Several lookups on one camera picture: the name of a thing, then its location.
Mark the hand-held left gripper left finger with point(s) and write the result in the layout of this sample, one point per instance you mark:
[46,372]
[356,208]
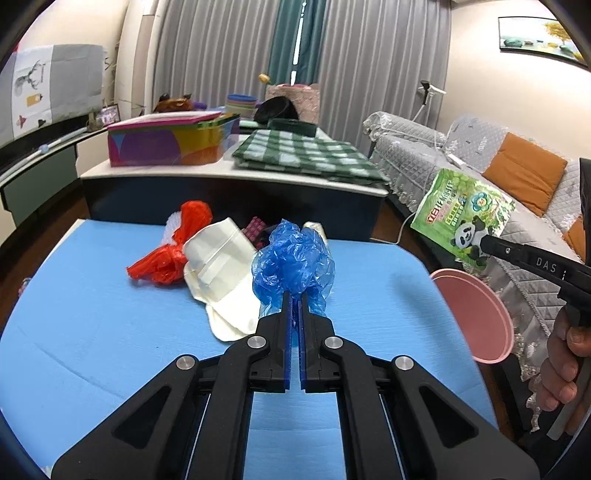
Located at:
[288,350]

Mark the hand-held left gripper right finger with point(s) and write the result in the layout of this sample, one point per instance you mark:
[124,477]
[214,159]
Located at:
[302,350]

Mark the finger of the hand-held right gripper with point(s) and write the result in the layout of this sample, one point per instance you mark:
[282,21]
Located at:
[531,259]

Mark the pink plastic bin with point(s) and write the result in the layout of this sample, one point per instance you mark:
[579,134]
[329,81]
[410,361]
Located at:
[471,314]

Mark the green panda print packet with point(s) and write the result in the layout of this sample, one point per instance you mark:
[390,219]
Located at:
[457,212]

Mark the blue plastic bag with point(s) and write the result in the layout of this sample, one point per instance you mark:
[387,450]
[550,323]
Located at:
[291,258]

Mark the cream paper bag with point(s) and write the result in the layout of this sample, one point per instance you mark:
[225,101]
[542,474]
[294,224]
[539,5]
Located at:
[217,272]

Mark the red plastic bag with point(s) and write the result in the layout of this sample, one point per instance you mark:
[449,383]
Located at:
[196,217]

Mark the white foam fruit net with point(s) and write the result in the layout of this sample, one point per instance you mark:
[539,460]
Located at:
[171,226]

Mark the person's right hand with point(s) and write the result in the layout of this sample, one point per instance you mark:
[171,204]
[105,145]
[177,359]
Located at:
[563,369]

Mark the small orange cushion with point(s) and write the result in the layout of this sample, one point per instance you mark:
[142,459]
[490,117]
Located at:
[576,237]

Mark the large orange cushion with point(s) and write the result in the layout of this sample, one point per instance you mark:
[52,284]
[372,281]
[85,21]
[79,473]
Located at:
[521,173]

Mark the white power strip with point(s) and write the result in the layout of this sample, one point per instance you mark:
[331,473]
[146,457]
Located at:
[456,161]

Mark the pink black patterned packet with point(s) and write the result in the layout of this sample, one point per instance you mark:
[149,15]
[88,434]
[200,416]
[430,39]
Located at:
[254,228]

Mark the grey patterned cushion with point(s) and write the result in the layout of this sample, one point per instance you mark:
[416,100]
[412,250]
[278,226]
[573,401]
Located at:
[475,138]

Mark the grey quilted sofa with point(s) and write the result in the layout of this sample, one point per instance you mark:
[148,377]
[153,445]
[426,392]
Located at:
[415,152]

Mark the blue foam mat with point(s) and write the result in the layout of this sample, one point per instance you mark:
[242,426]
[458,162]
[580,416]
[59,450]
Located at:
[115,323]

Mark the white top coffee table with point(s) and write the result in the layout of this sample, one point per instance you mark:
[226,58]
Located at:
[207,194]

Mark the green checkered cloth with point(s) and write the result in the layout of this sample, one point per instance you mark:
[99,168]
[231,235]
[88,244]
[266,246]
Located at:
[300,157]

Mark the white clip lamp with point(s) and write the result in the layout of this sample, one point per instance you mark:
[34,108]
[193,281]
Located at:
[425,87]

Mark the dark green box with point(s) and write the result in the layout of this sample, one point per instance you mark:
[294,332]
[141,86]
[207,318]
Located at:
[291,127]

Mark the black bowl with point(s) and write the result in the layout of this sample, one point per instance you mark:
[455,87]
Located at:
[274,110]

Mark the multicoloured storage box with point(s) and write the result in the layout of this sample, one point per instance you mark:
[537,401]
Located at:
[152,145]

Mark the pink fabric basket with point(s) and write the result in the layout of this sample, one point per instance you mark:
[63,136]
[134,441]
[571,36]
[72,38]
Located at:
[307,104]

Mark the grey pleated curtain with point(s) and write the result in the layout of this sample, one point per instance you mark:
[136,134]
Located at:
[383,60]
[212,50]

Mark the stack of coloured bowls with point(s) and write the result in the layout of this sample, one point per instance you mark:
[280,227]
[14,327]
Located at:
[241,104]

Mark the purple plastic container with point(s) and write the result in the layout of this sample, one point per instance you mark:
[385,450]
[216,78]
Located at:
[199,104]

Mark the brown figurine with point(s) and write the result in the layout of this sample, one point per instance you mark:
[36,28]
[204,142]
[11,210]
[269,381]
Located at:
[173,104]

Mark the yellow artificial flower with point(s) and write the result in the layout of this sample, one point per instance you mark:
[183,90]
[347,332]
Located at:
[263,78]

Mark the dark television cabinet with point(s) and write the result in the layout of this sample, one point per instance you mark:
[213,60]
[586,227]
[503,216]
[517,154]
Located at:
[37,184]

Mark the teal curtain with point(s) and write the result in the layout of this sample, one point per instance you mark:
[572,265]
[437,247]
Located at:
[286,41]

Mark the white rod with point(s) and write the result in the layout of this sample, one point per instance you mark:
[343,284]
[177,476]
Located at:
[60,140]

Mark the cloth covered television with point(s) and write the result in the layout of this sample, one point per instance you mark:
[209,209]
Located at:
[69,74]

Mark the framed wall picture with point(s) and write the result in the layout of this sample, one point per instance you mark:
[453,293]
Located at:
[531,37]

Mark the small photo frame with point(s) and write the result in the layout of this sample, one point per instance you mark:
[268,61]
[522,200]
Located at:
[110,115]

